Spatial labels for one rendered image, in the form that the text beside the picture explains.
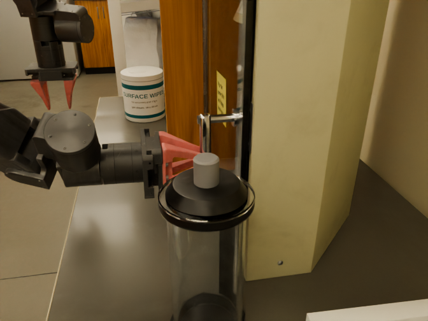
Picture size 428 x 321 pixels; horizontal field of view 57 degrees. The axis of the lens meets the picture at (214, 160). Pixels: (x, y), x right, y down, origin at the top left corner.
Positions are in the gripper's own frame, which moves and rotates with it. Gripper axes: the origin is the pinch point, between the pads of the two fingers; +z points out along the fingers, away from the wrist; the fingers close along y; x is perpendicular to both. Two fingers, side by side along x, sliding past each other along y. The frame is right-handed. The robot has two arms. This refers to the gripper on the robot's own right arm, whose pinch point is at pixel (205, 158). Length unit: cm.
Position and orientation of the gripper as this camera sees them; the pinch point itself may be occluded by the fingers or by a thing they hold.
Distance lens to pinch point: 57.4
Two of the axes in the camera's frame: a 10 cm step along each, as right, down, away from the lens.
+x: -0.3, 9.0, 4.4
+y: -1.9, -4.4, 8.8
